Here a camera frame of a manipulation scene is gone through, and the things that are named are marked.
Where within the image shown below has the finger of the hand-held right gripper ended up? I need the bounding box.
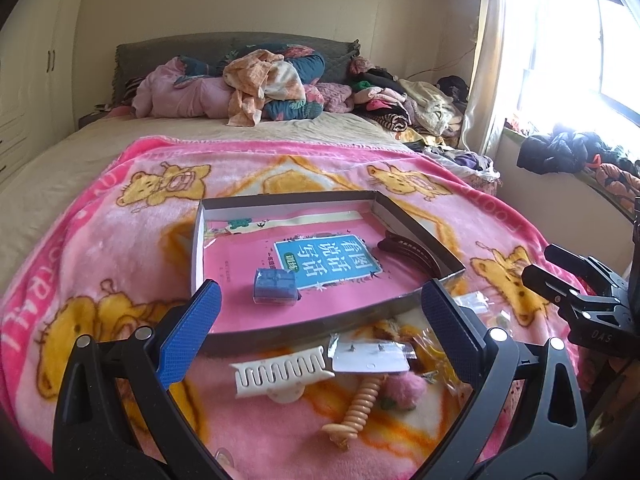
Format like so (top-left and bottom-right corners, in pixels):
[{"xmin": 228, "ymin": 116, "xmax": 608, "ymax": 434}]
[
  {"xmin": 521, "ymin": 264, "xmax": 640, "ymax": 359},
  {"xmin": 544, "ymin": 243, "xmax": 623, "ymax": 291}
]

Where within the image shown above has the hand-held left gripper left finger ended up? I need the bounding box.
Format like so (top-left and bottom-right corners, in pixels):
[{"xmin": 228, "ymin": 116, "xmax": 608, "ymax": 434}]
[{"xmin": 52, "ymin": 279, "xmax": 236, "ymax": 480}]

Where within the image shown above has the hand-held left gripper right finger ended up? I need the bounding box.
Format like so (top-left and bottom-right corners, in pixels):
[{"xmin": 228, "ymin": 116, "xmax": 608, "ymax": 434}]
[{"xmin": 400, "ymin": 277, "xmax": 588, "ymax": 480}]

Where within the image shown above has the clear plastic packet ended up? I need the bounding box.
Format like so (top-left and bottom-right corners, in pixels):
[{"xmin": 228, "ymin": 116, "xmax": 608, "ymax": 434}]
[{"xmin": 450, "ymin": 290, "xmax": 501, "ymax": 316}]

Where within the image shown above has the pink fluffy pompom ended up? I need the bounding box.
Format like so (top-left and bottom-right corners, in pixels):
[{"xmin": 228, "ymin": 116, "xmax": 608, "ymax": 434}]
[{"xmin": 380, "ymin": 372, "xmax": 426, "ymax": 411}]

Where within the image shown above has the earring card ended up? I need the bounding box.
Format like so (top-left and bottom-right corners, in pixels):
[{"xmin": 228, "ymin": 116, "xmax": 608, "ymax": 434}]
[{"xmin": 327, "ymin": 335, "xmax": 418, "ymax": 376}]

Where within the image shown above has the white comb hair clip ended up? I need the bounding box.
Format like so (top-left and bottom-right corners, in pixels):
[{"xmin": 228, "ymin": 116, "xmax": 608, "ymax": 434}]
[{"xmin": 230, "ymin": 345, "xmax": 336, "ymax": 403}]

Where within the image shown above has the grey shallow cardboard box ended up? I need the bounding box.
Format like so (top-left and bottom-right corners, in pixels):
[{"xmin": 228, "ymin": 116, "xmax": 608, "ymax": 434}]
[{"xmin": 191, "ymin": 190, "xmax": 468, "ymax": 356}]

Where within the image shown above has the beige spiral hair tie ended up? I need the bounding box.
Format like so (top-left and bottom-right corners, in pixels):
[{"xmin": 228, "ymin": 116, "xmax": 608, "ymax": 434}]
[{"xmin": 321, "ymin": 372, "xmax": 388, "ymax": 451}]

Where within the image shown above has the pink book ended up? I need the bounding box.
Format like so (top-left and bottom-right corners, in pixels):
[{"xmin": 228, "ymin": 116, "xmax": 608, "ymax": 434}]
[{"xmin": 202, "ymin": 210, "xmax": 436, "ymax": 333}]

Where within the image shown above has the orange and black cloth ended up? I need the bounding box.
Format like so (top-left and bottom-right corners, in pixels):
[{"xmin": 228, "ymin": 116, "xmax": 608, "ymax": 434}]
[{"xmin": 585, "ymin": 152, "xmax": 640, "ymax": 211}]

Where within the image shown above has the black jacket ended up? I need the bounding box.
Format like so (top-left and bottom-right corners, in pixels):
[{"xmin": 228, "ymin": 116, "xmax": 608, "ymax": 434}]
[{"xmin": 516, "ymin": 130, "xmax": 621, "ymax": 176}]

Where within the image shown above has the pink bear print blanket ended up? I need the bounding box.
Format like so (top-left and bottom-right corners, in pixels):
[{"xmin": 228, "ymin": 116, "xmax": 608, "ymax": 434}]
[{"xmin": 0, "ymin": 135, "xmax": 601, "ymax": 480}]

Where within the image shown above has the purple clothes heap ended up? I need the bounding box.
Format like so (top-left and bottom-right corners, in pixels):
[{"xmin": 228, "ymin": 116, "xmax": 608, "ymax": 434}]
[{"xmin": 425, "ymin": 145, "xmax": 501, "ymax": 186}]

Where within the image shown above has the cream curtain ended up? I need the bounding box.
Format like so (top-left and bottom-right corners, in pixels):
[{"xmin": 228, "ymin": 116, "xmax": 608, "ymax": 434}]
[{"xmin": 460, "ymin": 0, "xmax": 531, "ymax": 171}]

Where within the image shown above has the window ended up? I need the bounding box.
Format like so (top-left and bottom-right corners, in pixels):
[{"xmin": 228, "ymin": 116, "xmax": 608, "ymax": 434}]
[{"xmin": 505, "ymin": 0, "xmax": 640, "ymax": 136}]

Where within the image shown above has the pile of folded clothes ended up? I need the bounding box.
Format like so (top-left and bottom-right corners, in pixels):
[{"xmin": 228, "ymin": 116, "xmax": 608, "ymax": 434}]
[{"xmin": 350, "ymin": 57, "xmax": 471, "ymax": 146}]

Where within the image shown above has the pink quilt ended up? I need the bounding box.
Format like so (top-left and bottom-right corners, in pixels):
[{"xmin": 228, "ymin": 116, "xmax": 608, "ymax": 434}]
[{"xmin": 132, "ymin": 57, "xmax": 236, "ymax": 118}]

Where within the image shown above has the orange and white cloth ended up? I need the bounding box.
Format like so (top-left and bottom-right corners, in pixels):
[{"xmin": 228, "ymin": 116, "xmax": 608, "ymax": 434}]
[{"xmin": 222, "ymin": 49, "xmax": 306, "ymax": 127}]

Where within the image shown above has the pile of clothes on bed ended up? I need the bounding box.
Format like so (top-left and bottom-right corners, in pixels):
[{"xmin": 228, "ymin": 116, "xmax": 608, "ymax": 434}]
[{"xmin": 112, "ymin": 32, "xmax": 361, "ymax": 103}]

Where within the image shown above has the dark floral quilt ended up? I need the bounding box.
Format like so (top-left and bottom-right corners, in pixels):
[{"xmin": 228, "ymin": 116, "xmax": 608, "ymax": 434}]
[{"xmin": 180, "ymin": 45, "xmax": 353, "ymax": 121}]

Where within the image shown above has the white wardrobe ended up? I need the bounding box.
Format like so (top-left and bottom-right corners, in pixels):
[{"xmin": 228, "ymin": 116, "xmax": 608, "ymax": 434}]
[{"xmin": 0, "ymin": 0, "xmax": 96, "ymax": 186}]

